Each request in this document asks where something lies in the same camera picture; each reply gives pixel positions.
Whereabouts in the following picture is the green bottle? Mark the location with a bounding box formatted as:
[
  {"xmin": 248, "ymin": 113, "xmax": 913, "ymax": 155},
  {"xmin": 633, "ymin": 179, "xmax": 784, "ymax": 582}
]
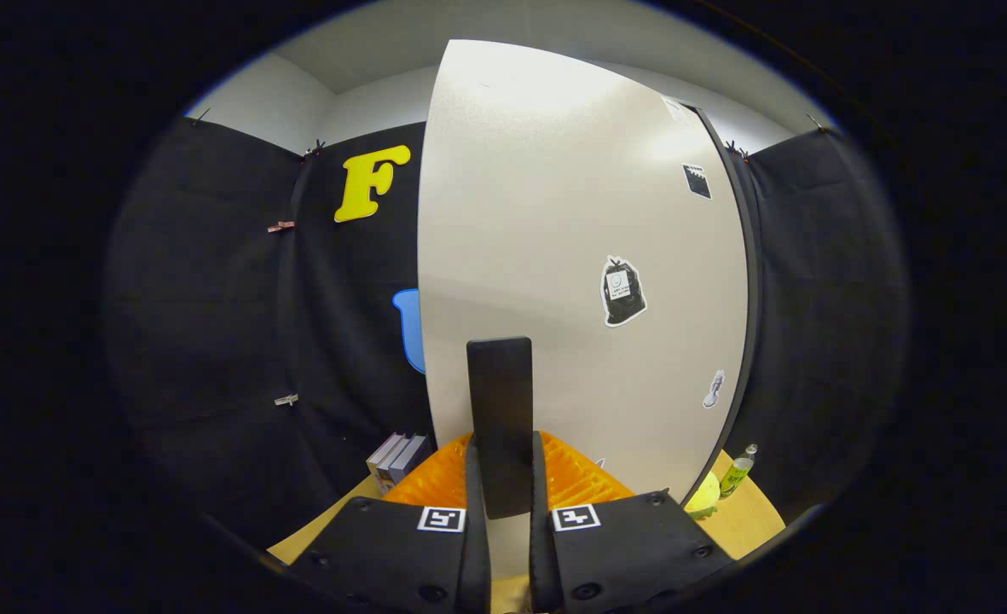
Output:
[{"xmin": 719, "ymin": 443, "xmax": 759, "ymax": 500}]

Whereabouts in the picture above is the yellow and green toy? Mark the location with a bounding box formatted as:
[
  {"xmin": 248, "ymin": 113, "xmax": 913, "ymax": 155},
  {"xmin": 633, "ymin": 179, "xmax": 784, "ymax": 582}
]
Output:
[{"xmin": 684, "ymin": 471, "xmax": 722, "ymax": 520}]

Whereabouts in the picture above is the black backdrop cloth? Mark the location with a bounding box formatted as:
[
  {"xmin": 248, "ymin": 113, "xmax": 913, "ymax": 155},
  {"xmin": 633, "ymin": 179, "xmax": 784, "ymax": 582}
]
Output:
[{"xmin": 102, "ymin": 115, "xmax": 910, "ymax": 555}]

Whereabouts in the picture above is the beige book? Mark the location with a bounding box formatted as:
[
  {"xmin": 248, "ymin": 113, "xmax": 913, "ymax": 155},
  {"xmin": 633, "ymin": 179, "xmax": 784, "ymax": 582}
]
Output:
[{"xmin": 366, "ymin": 432, "xmax": 406, "ymax": 494}]

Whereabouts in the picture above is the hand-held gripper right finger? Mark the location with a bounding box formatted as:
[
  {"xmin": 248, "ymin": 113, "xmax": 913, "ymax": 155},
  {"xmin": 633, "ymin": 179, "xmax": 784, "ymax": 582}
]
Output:
[{"xmin": 527, "ymin": 431, "xmax": 734, "ymax": 614}]

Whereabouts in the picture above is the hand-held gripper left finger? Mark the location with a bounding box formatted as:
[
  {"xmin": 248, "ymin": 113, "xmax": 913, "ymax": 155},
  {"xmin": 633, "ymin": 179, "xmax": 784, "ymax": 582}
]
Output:
[{"xmin": 286, "ymin": 433, "xmax": 492, "ymax": 614}]

